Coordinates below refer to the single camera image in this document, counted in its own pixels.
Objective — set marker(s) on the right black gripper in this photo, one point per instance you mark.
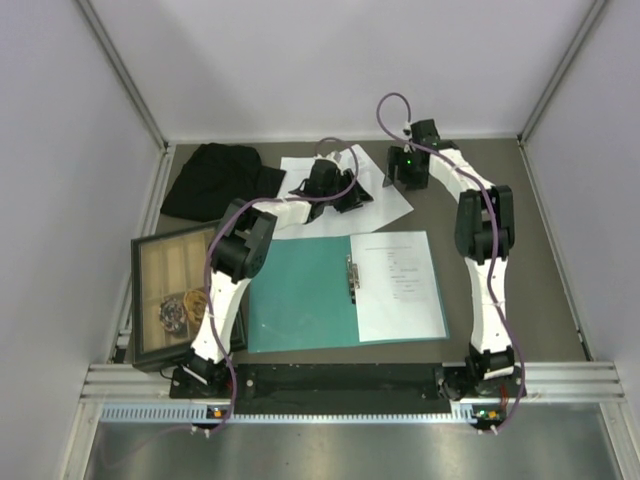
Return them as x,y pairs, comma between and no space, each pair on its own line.
394,160

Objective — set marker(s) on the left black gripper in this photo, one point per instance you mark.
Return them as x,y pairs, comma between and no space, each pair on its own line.
355,198

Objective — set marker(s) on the white printed paper sheet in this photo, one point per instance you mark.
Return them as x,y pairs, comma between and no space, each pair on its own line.
387,206
398,297

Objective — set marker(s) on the metal folder clip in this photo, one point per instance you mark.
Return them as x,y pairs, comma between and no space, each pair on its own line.
353,277

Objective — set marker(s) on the teal plastic file folder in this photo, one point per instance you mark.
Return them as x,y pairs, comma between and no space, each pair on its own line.
300,298

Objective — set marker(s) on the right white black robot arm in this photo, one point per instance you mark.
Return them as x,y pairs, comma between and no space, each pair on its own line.
484,234

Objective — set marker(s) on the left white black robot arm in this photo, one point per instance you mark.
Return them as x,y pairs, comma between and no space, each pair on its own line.
240,248

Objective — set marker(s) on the black cloth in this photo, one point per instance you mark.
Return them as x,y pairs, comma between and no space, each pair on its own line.
215,175

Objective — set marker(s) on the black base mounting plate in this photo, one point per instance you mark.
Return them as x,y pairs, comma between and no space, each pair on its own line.
303,385

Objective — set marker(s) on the black framed display box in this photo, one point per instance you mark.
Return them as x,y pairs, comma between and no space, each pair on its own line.
173,265

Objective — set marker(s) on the patterned round item in box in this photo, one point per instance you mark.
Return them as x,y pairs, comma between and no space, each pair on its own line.
173,316

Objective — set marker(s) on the aluminium frame rail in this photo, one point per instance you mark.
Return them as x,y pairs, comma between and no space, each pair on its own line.
113,58

